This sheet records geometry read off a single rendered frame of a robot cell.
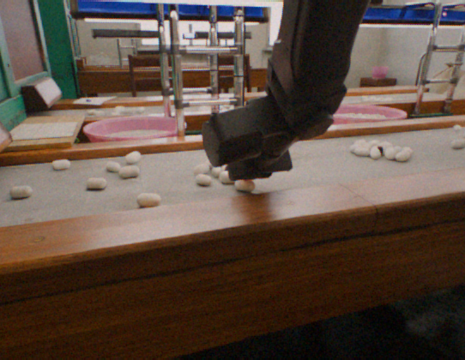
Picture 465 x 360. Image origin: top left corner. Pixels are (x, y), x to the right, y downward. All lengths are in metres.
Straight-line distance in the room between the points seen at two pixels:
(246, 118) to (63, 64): 2.95
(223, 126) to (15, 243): 0.26
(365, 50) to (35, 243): 7.14
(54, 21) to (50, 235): 2.92
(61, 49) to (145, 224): 2.92
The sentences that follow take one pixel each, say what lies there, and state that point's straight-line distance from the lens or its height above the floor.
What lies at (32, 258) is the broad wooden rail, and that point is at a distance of 0.41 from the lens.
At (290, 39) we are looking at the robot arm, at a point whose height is 0.97.
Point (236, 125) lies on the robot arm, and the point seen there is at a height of 0.88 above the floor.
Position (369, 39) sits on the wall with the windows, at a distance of 7.38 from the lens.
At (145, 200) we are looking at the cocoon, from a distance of 0.52.
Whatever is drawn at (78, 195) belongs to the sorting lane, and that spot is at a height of 0.74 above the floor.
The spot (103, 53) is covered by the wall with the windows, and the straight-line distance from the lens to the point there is 5.63.
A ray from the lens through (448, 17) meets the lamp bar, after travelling 1.76.
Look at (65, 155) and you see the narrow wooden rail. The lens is 0.79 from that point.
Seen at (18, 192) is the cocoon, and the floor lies 0.75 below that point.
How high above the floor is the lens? 0.97
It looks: 23 degrees down
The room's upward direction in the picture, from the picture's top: straight up
